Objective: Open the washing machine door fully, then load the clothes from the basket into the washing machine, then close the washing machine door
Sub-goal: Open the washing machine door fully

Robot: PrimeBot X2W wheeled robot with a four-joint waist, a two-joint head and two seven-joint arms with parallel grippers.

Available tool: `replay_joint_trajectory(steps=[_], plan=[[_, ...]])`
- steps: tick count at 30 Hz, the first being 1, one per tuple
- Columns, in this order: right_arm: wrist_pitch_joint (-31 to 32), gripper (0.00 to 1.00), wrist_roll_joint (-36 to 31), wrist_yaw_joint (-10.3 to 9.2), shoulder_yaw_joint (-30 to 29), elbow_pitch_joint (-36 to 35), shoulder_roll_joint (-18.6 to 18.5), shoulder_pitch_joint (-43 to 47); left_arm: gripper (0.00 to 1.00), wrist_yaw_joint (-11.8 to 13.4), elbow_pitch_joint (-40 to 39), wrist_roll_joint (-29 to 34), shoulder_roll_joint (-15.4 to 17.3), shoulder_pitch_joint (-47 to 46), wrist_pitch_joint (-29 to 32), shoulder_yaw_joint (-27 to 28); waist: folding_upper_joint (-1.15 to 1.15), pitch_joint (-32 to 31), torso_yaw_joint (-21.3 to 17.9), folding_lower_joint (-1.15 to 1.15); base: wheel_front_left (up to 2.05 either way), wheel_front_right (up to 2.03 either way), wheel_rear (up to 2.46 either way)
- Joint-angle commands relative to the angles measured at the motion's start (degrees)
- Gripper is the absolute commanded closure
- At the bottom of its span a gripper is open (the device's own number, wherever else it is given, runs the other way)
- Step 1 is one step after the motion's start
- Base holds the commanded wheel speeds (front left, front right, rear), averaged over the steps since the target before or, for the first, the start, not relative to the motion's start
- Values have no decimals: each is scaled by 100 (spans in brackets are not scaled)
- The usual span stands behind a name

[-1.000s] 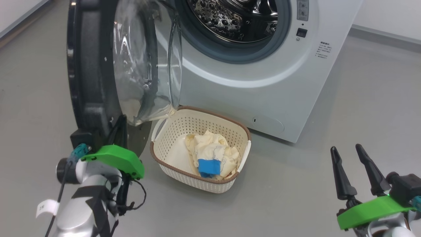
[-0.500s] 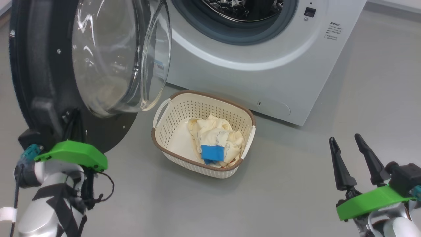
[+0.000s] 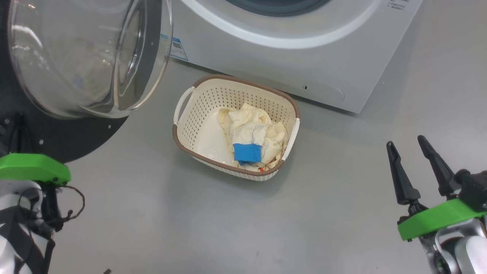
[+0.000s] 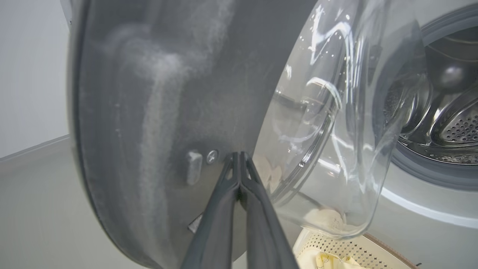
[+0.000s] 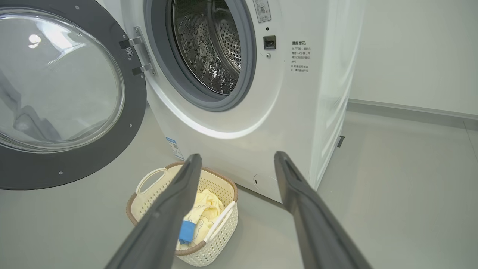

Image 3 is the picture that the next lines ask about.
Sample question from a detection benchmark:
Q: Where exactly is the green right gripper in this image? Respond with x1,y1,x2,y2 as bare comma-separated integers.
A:
386,135,487,241

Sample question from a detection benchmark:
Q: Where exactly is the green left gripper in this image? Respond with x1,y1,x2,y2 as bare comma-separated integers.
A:
0,112,72,186

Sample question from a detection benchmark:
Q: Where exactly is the dark round glass washer door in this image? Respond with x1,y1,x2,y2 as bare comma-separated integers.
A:
0,0,173,163

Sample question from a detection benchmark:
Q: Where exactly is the blue cloth garment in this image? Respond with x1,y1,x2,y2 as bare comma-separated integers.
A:
233,143,262,166

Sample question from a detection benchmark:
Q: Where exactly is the cream printed garment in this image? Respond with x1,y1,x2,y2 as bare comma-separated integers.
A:
218,103,288,170

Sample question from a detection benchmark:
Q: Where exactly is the white front-load washing machine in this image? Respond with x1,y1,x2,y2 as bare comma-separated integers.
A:
169,0,423,114

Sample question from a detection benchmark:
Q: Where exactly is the cream perforated laundry basket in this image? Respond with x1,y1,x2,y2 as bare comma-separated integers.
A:
172,74,301,182

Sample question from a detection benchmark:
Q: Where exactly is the grey rubber door gasket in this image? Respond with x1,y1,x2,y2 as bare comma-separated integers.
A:
224,0,331,17

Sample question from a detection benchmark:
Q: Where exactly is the round washer filter cover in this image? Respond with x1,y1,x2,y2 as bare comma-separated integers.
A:
293,82,345,102

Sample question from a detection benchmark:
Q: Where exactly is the blue energy label sticker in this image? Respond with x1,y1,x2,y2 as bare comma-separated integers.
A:
160,33,189,61

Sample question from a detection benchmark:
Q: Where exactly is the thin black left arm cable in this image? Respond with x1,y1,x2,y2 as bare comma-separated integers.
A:
17,185,85,233

